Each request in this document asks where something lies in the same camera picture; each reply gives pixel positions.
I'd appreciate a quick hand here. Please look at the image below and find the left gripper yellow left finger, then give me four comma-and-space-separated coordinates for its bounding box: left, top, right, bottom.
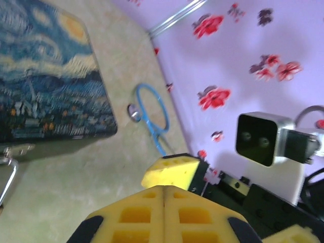
67, 185, 166, 243

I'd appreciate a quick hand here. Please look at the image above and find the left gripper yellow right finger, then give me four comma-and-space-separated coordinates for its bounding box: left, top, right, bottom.
164, 185, 263, 243

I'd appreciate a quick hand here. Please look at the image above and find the blue cord loop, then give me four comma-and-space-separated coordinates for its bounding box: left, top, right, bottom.
136, 83, 171, 157

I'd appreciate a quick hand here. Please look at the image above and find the brass padlock with steel shackle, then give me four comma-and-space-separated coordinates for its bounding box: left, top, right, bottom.
0, 155, 20, 207

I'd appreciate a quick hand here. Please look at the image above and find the green marble pattern mat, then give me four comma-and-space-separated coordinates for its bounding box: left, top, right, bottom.
0, 0, 190, 243

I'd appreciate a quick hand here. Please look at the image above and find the purple floral tablecloth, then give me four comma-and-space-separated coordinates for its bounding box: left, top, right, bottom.
110, 0, 324, 211

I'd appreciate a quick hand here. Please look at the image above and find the silver metal rod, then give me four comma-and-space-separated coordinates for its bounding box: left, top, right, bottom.
147, 0, 209, 36

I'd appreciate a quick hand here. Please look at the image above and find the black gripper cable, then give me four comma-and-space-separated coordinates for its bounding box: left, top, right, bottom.
301, 167, 324, 205

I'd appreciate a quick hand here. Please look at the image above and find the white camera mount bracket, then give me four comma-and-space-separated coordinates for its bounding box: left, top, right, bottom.
274, 126, 324, 206

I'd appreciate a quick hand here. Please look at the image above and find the silver black wrist camera box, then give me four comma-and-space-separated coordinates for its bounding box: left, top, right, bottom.
234, 111, 296, 168

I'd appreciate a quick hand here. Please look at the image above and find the grey camera cable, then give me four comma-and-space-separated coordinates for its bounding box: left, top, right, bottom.
294, 104, 324, 127

